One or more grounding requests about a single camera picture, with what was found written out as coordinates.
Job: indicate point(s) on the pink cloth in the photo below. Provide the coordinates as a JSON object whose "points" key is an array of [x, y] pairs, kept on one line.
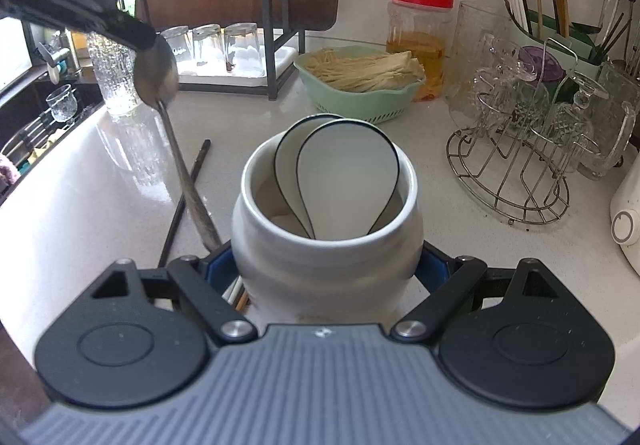
{"points": [[6, 172]]}

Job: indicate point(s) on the clear stemmed glass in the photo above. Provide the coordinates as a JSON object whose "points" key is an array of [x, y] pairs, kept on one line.
{"points": [[580, 95]]}

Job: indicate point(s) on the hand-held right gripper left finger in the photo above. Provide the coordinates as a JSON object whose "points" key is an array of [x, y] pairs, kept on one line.
{"points": [[216, 270]]}

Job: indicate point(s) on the clear glass cup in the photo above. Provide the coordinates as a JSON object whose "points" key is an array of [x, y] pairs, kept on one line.
{"points": [[480, 90]]}

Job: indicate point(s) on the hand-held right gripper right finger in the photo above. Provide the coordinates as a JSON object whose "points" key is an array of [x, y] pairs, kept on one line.
{"points": [[436, 270]]}

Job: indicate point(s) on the black roll-up sink rack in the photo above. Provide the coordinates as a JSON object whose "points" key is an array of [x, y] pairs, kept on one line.
{"points": [[30, 135]]}

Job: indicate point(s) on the purple lidded cup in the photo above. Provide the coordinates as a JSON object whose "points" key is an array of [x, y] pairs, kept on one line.
{"points": [[537, 62]]}

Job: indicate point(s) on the white black-rimmed ceramic spoon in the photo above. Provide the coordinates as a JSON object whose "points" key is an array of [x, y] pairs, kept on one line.
{"points": [[345, 175], [287, 160]]}

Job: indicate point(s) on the small stemmed glass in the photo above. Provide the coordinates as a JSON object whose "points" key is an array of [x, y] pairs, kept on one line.
{"points": [[61, 105]]}

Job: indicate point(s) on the white electric cooking pot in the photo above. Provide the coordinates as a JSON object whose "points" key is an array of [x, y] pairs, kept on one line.
{"points": [[627, 225]]}

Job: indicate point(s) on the green chopstick holder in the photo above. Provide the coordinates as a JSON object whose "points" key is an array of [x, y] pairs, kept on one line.
{"points": [[525, 37]]}

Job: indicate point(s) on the green plastic basket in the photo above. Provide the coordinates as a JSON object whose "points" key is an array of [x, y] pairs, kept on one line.
{"points": [[360, 107]]}

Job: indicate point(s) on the black metal dish rack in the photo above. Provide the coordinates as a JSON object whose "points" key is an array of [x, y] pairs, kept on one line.
{"points": [[270, 50]]}

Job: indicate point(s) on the yellow cloth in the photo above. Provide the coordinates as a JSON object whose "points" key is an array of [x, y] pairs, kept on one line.
{"points": [[40, 154]]}

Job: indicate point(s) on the clear glass tumbler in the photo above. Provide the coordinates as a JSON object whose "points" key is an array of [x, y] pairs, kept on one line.
{"points": [[475, 25]]}

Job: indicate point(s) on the dried noodle bundle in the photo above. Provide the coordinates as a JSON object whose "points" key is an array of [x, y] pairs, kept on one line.
{"points": [[360, 70]]}

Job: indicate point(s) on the white ceramic mug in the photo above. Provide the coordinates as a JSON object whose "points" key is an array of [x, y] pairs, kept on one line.
{"points": [[325, 270]]}

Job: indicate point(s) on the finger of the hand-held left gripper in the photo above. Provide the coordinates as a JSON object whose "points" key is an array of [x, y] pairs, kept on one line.
{"points": [[132, 35]]}

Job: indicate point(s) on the red-lid plastic jar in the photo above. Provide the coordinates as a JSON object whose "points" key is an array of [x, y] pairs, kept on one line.
{"points": [[420, 25]]}

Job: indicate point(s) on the black kitchen sink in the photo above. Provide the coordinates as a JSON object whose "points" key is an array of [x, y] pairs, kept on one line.
{"points": [[25, 105]]}

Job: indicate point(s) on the small clear glass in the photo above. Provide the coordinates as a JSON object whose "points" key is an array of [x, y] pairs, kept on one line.
{"points": [[177, 47], [244, 47], [207, 45]]}

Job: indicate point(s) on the tall textured glass mug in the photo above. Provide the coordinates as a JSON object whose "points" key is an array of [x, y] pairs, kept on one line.
{"points": [[112, 85]]}

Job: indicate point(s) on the steel spoon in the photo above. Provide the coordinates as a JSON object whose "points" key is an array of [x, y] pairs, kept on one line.
{"points": [[155, 75]]}

